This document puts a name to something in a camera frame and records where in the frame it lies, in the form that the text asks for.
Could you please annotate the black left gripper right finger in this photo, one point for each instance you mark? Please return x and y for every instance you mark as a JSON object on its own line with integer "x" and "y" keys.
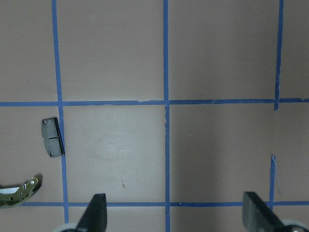
{"x": 257, "y": 216}

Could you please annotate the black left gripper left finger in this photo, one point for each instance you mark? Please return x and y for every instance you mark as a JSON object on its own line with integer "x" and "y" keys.
{"x": 94, "y": 218}

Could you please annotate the olive brake shoe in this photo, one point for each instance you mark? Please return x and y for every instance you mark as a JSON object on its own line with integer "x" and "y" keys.
{"x": 14, "y": 195}

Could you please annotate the black brake pad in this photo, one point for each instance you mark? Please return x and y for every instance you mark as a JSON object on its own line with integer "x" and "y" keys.
{"x": 52, "y": 137}

